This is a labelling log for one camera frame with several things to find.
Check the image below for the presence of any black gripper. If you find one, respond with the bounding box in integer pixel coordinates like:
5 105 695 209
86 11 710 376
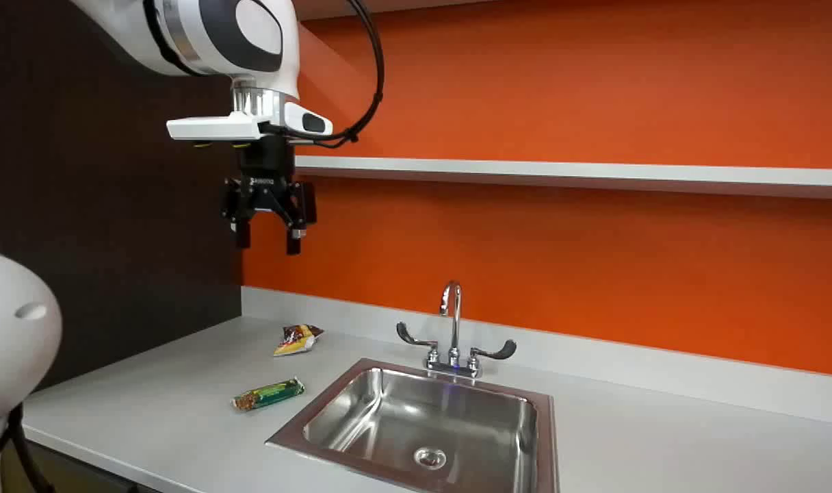
218 135 320 257

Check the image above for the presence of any green candy bar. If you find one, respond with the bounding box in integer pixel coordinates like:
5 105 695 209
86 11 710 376
229 376 306 415

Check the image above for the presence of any yellow brown snack bag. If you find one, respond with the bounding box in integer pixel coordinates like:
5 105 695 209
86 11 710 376
272 320 325 358

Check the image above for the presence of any dark wood cabinet panel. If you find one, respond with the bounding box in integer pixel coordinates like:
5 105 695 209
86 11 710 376
0 0 246 393

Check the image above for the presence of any stainless steel sink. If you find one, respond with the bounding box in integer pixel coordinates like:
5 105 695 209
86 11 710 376
265 357 563 493

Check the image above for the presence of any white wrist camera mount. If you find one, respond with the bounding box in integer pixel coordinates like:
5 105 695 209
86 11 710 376
165 86 337 145

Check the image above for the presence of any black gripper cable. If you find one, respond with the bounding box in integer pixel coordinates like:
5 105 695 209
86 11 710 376
291 0 389 150

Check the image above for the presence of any chrome two-handle faucet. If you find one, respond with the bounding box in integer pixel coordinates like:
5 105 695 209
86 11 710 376
395 280 519 383

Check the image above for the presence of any white wall shelf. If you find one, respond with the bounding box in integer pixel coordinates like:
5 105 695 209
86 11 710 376
294 154 832 202

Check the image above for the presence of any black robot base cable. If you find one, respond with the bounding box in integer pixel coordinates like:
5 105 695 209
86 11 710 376
0 404 55 493

